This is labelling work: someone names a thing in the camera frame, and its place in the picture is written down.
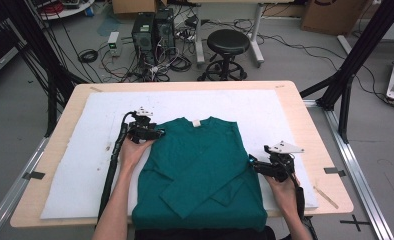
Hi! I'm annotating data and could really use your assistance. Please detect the dark equipment rack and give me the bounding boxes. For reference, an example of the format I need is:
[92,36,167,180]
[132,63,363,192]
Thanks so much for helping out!
[0,19,29,84]

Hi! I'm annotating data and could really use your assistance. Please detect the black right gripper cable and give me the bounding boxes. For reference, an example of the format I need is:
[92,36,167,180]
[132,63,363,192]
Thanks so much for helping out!
[289,173,319,240]

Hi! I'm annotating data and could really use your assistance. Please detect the black metal frame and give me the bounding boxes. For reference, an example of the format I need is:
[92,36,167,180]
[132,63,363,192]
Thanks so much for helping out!
[0,0,89,138]
[299,0,394,144]

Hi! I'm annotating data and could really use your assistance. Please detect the black tape cross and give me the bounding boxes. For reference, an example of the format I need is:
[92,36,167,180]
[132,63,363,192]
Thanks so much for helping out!
[339,214,371,233]

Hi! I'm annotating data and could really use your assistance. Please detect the person's dark clothing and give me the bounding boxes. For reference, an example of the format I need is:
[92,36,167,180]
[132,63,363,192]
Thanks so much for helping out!
[134,226,277,240]

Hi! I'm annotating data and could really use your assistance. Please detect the white foam mat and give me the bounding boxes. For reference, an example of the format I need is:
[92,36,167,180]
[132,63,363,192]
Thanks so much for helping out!
[39,89,319,220]

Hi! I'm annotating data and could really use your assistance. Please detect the teal floor sheet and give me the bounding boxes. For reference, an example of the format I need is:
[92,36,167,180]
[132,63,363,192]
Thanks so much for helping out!
[96,16,122,38]

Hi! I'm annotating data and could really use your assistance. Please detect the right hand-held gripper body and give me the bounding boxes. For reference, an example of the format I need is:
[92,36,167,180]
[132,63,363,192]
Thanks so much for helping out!
[258,139,305,183]

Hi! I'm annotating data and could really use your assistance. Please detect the coiled black floor cable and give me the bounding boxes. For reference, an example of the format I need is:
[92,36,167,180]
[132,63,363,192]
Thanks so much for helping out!
[77,48,99,64]

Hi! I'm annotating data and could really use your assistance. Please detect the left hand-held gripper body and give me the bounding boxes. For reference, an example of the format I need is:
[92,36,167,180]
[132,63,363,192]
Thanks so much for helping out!
[127,106,158,145]

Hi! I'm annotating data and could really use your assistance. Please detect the person's left hand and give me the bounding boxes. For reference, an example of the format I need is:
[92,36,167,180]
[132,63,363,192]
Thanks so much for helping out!
[119,137,157,170]

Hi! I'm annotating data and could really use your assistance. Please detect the round white table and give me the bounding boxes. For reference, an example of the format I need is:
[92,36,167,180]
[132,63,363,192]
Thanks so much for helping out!
[34,0,96,21]

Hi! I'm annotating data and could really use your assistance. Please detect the tangle of floor cables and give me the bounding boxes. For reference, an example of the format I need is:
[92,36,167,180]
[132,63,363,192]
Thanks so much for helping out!
[98,33,193,84]

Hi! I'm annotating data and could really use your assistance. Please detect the black tape strip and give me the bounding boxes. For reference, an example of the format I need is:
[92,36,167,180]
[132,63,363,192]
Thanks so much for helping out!
[323,166,347,178]
[22,170,47,181]

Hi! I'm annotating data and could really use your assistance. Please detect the green long-sleeve shirt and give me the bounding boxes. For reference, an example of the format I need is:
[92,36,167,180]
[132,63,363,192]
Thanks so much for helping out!
[131,116,269,232]

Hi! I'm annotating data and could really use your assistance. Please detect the large cardboard box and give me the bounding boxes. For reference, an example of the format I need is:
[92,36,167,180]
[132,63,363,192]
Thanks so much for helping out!
[300,0,368,37]

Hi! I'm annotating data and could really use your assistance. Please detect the long black floor cable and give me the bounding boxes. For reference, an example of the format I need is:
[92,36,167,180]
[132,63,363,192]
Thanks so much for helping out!
[261,33,389,104]

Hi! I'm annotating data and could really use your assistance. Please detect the thin wooden stick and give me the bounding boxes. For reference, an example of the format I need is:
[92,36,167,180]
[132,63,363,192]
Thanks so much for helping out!
[313,184,340,210]

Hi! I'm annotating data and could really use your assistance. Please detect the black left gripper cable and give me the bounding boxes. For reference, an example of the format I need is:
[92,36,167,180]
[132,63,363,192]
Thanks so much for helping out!
[96,111,137,231]

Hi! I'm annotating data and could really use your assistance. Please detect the aluminium floor rail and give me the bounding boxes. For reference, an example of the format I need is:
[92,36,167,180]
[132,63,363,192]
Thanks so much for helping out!
[0,136,49,240]
[303,99,394,240]

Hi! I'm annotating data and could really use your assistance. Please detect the small cardboard box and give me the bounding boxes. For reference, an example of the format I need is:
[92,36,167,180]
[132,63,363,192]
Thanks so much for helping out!
[111,0,168,15]

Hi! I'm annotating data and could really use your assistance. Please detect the small white box green light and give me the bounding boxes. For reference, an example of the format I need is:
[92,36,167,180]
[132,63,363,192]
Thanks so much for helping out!
[107,31,123,57]

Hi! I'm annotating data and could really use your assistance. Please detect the person's right hand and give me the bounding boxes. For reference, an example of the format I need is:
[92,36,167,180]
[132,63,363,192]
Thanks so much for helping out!
[264,174,300,212]

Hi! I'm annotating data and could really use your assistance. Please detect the black computer tower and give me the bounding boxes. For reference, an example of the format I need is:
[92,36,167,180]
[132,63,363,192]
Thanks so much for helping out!
[153,8,177,57]
[131,13,157,65]

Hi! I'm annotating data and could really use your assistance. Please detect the black round stool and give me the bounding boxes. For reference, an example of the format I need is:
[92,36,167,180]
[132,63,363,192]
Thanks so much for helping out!
[197,28,252,82]

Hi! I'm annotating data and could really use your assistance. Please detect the white desk frame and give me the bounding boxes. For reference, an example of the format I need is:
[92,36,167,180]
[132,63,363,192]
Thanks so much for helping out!
[188,0,296,68]

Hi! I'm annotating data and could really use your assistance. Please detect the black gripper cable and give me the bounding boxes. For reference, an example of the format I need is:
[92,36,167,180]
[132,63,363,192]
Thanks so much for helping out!
[96,111,137,231]
[289,173,319,240]

